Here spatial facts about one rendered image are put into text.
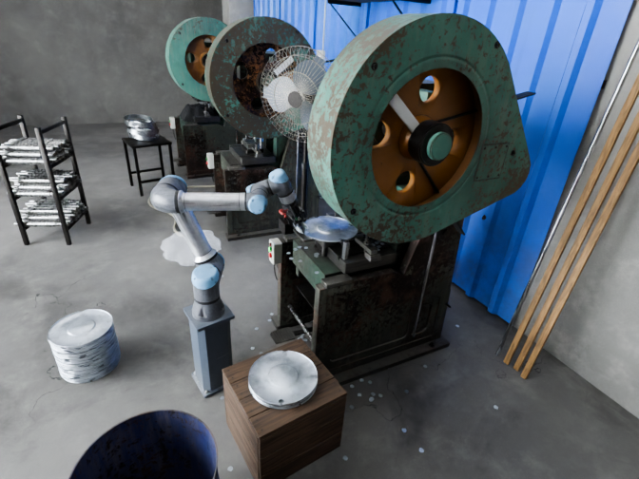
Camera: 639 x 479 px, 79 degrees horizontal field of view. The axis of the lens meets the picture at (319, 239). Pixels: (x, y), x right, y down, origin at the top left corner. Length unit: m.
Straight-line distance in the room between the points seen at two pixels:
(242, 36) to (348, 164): 1.83
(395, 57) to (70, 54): 7.20
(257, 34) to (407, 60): 1.79
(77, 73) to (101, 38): 0.71
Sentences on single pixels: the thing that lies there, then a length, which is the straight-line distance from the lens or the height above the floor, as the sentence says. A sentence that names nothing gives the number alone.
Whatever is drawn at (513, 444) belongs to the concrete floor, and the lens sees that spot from 2.27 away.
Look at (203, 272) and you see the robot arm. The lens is 1.84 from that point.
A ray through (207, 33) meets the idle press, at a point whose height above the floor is 1.59.
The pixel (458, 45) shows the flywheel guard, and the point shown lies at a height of 1.65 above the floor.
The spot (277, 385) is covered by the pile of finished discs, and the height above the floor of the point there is 0.38.
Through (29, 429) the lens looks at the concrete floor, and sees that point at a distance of 2.36.
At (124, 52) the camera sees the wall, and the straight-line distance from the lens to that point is 8.18.
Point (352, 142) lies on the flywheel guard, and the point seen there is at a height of 1.35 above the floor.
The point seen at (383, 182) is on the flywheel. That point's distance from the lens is 1.54.
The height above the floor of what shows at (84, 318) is 0.24.
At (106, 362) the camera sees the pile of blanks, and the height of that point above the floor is 0.07.
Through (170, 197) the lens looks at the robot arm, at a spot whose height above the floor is 1.05.
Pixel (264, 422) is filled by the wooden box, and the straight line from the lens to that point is 1.64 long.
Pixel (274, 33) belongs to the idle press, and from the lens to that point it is 3.06.
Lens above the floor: 1.66
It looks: 28 degrees down
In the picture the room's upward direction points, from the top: 4 degrees clockwise
